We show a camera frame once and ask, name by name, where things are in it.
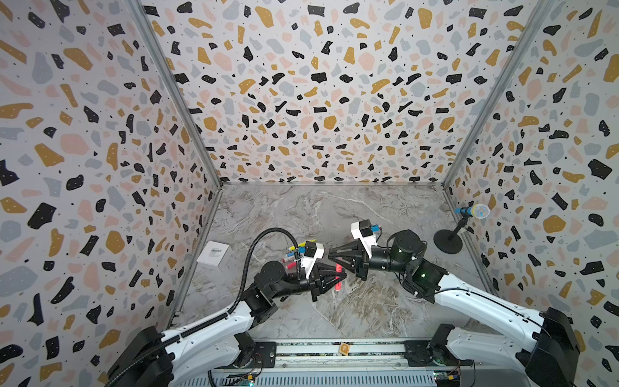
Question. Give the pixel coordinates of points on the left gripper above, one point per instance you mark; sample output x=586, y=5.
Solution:
x=324, y=276

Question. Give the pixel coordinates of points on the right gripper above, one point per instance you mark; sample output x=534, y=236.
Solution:
x=361, y=265

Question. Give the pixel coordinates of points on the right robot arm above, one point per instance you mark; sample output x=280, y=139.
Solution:
x=540, y=344

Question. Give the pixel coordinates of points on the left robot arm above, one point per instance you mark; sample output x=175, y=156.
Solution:
x=222, y=339

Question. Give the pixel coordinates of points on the yellow highlighter pen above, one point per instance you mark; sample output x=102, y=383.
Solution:
x=306, y=242

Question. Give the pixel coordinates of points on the black microphone stand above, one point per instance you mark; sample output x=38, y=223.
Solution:
x=450, y=242

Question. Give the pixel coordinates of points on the white small box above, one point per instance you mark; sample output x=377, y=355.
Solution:
x=212, y=254

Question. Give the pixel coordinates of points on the blue microphone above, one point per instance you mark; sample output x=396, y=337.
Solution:
x=478, y=211

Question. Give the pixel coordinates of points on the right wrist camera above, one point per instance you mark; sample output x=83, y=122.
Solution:
x=366, y=233

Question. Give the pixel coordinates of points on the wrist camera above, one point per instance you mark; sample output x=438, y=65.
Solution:
x=313, y=253
x=366, y=233

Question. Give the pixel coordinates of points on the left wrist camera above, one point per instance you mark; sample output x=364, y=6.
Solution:
x=313, y=253

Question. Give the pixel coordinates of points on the orange tag on rail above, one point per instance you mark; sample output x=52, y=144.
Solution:
x=344, y=349

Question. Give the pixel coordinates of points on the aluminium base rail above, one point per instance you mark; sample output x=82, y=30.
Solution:
x=370, y=362

